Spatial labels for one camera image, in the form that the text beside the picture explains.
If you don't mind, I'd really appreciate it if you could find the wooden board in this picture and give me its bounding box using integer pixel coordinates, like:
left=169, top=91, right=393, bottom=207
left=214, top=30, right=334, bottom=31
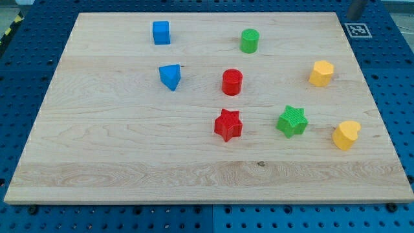
left=4, top=12, right=413, bottom=205

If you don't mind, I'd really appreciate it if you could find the red star block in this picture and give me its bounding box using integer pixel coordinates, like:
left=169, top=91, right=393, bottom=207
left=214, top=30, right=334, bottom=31
left=214, top=109, right=243, bottom=142

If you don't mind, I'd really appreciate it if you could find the red cylinder block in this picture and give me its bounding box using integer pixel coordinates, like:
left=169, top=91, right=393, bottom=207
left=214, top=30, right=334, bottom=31
left=221, top=69, right=243, bottom=96

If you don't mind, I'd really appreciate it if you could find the blue triangle block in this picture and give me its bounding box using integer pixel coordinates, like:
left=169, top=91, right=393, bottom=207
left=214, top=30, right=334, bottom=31
left=158, top=64, right=181, bottom=91

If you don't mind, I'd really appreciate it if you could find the green cylinder block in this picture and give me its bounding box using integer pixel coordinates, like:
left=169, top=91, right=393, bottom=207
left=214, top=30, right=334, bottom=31
left=240, top=28, right=259, bottom=54

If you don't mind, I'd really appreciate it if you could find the green star block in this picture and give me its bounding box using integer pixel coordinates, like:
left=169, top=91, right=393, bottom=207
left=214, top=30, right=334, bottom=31
left=276, top=105, right=308, bottom=139

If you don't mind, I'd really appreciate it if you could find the blue cube block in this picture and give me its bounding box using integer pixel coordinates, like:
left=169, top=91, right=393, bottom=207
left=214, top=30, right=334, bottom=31
left=152, top=21, right=171, bottom=45

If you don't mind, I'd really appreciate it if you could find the yellow hexagon block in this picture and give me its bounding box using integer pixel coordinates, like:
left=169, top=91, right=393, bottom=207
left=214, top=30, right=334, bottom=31
left=309, top=60, right=334, bottom=87

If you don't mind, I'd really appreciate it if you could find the yellow heart block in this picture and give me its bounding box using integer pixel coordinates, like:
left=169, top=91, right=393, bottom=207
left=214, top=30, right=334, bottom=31
left=332, top=120, right=362, bottom=151

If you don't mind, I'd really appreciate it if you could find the white fiducial marker tag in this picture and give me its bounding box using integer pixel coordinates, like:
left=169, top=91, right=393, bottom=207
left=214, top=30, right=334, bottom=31
left=344, top=23, right=372, bottom=38

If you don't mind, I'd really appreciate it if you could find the yellow black hazard tape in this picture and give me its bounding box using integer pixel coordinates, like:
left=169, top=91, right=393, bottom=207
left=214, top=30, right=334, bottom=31
left=1, top=12, right=24, bottom=46

